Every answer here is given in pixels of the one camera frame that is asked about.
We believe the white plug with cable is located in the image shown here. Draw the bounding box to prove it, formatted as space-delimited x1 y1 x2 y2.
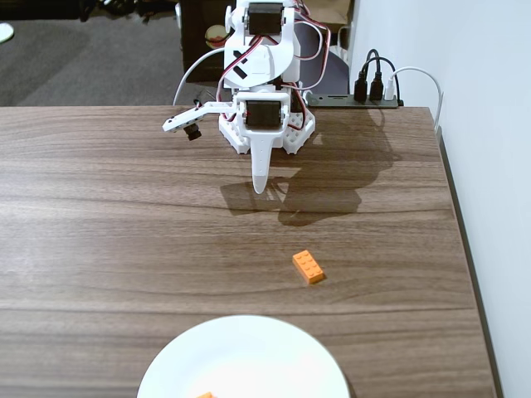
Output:
383 66 445 133

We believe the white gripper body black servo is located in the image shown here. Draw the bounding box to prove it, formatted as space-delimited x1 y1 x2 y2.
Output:
235 91 290 141

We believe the black furniture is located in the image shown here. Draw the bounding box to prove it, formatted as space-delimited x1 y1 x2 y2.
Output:
0 0 179 22

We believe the red white servo cable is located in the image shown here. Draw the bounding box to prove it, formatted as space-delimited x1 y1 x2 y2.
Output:
218 35 266 109
296 0 333 90

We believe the round yellow sticker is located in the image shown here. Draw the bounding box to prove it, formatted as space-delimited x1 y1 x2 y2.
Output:
204 24 229 47

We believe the dark power strip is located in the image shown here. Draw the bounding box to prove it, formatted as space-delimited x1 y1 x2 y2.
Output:
304 93 404 109

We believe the grey round object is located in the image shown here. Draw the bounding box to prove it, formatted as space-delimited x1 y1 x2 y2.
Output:
296 20 350 95

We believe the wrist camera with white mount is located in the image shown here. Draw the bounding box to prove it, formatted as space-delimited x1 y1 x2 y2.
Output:
161 101 240 142

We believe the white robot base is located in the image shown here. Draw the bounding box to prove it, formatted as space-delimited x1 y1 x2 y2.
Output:
218 108 316 155

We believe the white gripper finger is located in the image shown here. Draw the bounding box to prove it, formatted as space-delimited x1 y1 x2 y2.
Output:
247 131 279 195

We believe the dark cabinet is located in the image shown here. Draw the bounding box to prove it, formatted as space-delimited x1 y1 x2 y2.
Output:
178 0 233 84

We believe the white round plate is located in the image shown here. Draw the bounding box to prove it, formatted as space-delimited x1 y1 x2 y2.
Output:
136 314 350 398

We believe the black plug with cable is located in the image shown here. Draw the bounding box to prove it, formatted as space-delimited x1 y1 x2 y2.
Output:
358 56 402 104
353 48 382 104

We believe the thin white cable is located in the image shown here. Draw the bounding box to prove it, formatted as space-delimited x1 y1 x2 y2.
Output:
173 46 231 107

